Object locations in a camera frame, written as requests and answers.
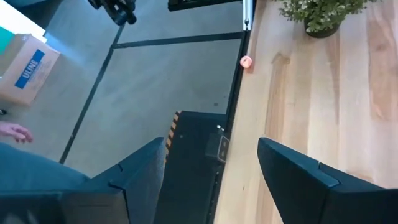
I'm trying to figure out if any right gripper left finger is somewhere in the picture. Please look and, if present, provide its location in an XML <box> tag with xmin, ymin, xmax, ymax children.
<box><xmin>60</xmin><ymin>137</ymin><xmax>167</xmax><ymax>224</ymax></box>

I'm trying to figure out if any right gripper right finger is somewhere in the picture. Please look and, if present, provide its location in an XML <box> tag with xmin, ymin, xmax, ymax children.
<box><xmin>257</xmin><ymin>138</ymin><xmax>398</xmax><ymax>224</ymax></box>

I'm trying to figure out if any pink peach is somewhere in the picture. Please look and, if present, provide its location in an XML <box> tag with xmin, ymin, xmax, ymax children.
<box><xmin>239</xmin><ymin>55</ymin><xmax>253</xmax><ymax>69</ymax></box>

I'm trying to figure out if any black mat with hazard stripe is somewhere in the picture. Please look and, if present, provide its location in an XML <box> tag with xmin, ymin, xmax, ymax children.
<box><xmin>154</xmin><ymin>110</ymin><xmax>229</xmax><ymax>224</ymax></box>

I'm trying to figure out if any person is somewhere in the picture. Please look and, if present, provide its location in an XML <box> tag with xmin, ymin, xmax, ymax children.
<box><xmin>0</xmin><ymin>142</ymin><xmax>91</xmax><ymax>194</ymax></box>

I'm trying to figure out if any person's hand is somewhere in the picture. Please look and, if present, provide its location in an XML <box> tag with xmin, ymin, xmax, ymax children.
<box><xmin>0</xmin><ymin>121</ymin><xmax>34</xmax><ymax>144</ymax></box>

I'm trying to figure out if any cardboard box with blue label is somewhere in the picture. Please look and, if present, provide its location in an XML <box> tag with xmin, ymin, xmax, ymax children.
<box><xmin>0</xmin><ymin>33</ymin><xmax>61</xmax><ymax>106</ymax></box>

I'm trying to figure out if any green potted plant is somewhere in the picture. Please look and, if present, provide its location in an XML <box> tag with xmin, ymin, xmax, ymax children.
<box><xmin>278</xmin><ymin>0</ymin><xmax>369</xmax><ymax>39</ymax></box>

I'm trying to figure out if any black stand base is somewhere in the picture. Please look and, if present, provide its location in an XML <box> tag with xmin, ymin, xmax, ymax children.
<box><xmin>88</xmin><ymin>0</ymin><xmax>137</xmax><ymax>26</ymax></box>

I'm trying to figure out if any white panel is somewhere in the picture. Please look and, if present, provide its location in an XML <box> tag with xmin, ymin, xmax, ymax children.
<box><xmin>0</xmin><ymin>0</ymin><xmax>47</xmax><ymax>43</ymax></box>

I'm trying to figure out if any black table-level camera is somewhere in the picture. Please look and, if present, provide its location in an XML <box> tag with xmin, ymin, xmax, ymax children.
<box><xmin>205</xmin><ymin>124</ymin><xmax>231</xmax><ymax>164</ymax></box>

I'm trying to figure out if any black aluminium table frame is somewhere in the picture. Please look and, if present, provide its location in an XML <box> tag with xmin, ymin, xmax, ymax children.
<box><xmin>206</xmin><ymin>0</ymin><xmax>254</xmax><ymax>224</ymax></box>

